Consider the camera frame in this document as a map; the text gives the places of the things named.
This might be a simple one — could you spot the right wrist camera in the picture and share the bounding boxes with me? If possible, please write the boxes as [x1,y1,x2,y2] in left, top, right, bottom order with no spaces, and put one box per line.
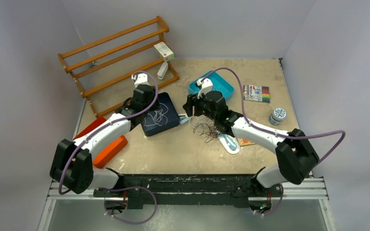
[196,78,213,99]

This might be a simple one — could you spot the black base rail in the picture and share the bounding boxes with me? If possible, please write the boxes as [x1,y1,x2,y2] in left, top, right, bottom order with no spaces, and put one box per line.
[93,174,282,209]

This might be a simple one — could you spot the orange small notebook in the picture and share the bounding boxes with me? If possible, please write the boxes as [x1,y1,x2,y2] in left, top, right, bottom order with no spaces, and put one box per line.
[238,138,255,146]

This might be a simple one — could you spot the aluminium frame rails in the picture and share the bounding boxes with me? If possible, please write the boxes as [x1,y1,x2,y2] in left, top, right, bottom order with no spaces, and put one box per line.
[49,92,323,218]

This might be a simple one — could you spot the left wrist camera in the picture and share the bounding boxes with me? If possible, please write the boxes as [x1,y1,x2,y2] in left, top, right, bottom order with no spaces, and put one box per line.
[132,73,150,88]

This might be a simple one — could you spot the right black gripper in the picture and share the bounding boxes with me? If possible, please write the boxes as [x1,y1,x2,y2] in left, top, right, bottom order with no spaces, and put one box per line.
[184,92,218,122]

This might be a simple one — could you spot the dark blue square tray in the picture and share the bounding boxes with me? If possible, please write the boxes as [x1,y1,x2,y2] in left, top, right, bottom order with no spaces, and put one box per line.
[141,92,179,137]

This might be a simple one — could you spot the white cardboard box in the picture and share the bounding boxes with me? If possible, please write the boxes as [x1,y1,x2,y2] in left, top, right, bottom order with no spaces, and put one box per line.
[154,42,175,62]

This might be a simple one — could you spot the white blue small device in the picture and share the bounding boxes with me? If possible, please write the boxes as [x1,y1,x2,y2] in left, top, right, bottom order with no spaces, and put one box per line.
[179,114,191,125]

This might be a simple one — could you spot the white cable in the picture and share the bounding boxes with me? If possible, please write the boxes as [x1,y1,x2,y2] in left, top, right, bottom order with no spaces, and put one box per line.
[144,103,170,128]

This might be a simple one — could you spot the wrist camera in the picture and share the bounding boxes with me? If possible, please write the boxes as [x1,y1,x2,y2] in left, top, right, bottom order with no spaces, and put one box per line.
[196,78,213,99]
[132,73,150,88]

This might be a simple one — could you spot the teal square tray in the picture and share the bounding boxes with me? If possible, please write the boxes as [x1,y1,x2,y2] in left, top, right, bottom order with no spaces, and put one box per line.
[188,71,234,102]

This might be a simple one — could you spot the orange square tray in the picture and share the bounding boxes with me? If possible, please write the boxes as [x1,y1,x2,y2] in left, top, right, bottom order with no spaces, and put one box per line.
[73,116,128,168]

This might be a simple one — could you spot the marker pen set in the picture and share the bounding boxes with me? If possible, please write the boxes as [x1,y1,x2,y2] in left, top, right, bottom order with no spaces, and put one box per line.
[243,85,270,103]

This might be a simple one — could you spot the toothbrush blister pack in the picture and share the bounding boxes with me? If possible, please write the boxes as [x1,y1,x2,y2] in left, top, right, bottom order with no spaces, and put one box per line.
[218,134,240,154]

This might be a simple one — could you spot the cable bundle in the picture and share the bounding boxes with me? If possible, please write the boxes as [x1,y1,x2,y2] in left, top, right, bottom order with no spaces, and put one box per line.
[192,116,224,143]

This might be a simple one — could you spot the blue white tape roll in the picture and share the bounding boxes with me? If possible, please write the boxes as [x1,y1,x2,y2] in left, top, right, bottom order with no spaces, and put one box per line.
[268,108,287,126]

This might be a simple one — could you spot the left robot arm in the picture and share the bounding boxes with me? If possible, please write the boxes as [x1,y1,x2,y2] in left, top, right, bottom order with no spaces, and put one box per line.
[49,84,158,197]

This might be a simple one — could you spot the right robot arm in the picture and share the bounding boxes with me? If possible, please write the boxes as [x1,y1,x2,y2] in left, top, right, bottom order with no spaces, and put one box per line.
[183,91,319,196]

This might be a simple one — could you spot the wooden shelf rack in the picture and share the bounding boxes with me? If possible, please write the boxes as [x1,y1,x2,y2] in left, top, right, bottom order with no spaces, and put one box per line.
[57,15,179,117]

